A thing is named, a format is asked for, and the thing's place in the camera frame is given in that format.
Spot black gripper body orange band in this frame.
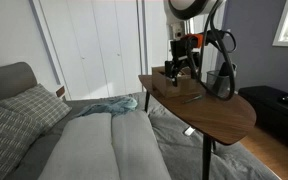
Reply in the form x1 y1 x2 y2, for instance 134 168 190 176
165 34 203 71

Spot green pen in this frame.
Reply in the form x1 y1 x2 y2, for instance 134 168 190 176
183 95 203 104

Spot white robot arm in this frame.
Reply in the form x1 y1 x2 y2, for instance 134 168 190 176
164 0 224 86

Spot grey mesh basket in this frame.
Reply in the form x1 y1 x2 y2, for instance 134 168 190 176
206 70 230 97

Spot brown cardboard box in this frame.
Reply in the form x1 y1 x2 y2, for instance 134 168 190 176
152 66 204 98

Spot teal crumpled cloth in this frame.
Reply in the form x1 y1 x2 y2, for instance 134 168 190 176
76 96 138 117

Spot wooden side table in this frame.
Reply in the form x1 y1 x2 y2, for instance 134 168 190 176
138 75 256 180

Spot white wardrobe doors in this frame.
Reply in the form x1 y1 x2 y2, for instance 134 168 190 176
29 0 172 100

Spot grey sofa bed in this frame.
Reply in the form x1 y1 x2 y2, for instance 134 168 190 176
0 61 282 180

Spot black tv bench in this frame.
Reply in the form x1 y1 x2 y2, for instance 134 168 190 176
238 86 288 145

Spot plaid grey pillow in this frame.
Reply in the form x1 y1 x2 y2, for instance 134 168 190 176
0 84 72 133

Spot striped grey pillow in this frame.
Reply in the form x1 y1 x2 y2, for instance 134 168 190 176
0 106 43 180

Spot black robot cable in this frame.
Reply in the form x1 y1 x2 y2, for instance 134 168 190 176
187 0 238 102

